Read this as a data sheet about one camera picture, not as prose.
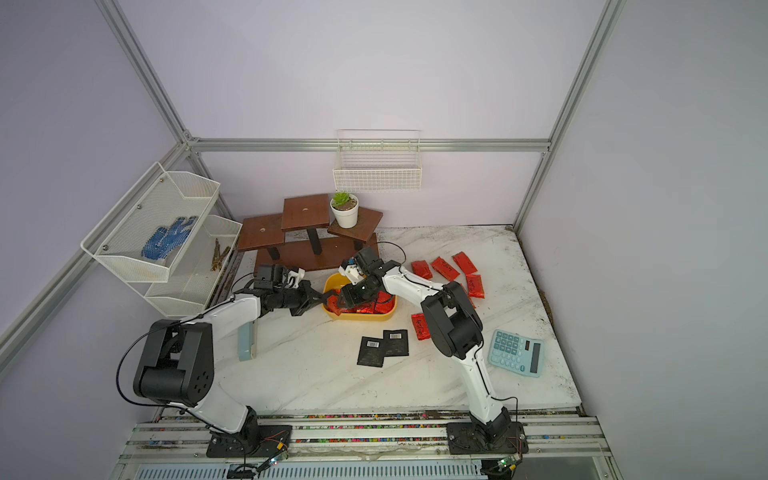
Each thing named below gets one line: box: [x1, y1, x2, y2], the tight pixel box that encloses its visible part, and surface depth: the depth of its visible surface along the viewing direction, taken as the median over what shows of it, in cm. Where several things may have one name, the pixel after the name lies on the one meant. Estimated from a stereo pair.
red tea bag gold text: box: [411, 313, 431, 341], surface depth 94 cm
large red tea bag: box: [431, 256, 460, 282], surface depth 110 cm
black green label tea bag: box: [357, 336, 384, 367], surface depth 90 cm
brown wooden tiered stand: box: [237, 194, 383, 274], surface depth 103 cm
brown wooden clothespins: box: [210, 238, 231, 271], surface depth 97 cm
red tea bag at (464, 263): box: [452, 251, 478, 275], surface depth 113 cm
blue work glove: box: [141, 216, 199, 265], surface depth 78 cm
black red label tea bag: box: [383, 329, 409, 357], surface depth 92 cm
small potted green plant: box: [329, 191, 359, 229], surface depth 97 cm
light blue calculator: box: [488, 329, 545, 378], surface depth 87 cm
